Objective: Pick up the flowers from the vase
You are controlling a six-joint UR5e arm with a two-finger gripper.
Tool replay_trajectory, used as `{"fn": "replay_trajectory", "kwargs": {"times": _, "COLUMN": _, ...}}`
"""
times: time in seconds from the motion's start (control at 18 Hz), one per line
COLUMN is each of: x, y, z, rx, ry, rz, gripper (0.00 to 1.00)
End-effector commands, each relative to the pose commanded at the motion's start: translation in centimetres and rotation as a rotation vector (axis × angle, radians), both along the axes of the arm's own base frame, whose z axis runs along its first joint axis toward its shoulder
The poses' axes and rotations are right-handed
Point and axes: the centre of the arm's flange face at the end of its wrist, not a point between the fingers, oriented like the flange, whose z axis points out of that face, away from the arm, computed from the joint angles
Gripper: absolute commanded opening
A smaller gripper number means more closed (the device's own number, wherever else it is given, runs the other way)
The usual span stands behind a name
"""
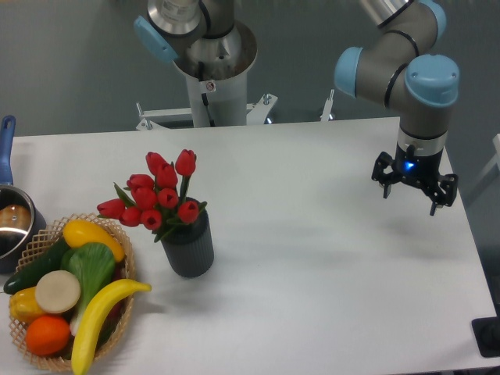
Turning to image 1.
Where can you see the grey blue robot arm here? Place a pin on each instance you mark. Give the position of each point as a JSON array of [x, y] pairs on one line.
[[399, 73]]

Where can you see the blue handled saucepan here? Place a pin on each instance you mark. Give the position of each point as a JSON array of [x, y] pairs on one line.
[[20, 219]]

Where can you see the orange fruit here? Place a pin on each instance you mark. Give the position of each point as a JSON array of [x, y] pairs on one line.
[[47, 335]]

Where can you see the white frame at right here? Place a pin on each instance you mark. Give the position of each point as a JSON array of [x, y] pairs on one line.
[[484, 177]]

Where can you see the woven wicker basket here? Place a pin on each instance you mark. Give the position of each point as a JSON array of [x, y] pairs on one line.
[[113, 329]]

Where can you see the black device at edge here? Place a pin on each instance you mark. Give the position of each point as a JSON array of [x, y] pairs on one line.
[[486, 332]]

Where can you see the silver robot base column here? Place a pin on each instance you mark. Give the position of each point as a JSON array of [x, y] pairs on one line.
[[210, 48]]

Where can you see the dark green cucumber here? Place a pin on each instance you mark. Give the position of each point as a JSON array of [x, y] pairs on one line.
[[29, 276]]

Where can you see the red tulip bouquet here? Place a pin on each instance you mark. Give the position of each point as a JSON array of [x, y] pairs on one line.
[[157, 200]]

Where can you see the yellow banana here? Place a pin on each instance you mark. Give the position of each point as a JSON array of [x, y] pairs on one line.
[[86, 339]]

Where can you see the white metal mount frame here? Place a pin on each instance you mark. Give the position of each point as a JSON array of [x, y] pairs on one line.
[[257, 113]]

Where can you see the dark grey ribbed vase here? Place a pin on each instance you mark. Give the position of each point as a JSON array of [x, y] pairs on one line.
[[189, 248]]

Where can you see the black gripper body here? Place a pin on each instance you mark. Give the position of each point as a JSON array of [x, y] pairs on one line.
[[417, 161]]

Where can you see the beige round slice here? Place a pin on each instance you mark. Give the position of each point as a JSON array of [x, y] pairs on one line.
[[57, 292]]

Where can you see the yellow squash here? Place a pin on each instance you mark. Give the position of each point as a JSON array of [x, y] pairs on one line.
[[80, 232]]

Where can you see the green bok choy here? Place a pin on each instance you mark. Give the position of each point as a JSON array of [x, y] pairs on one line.
[[93, 265]]

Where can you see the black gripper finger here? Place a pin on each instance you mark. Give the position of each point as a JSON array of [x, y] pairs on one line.
[[441, 190], [388, 171]]

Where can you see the yellow bell pepper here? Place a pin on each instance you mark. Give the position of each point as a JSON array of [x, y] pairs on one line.
[[24, 307]]

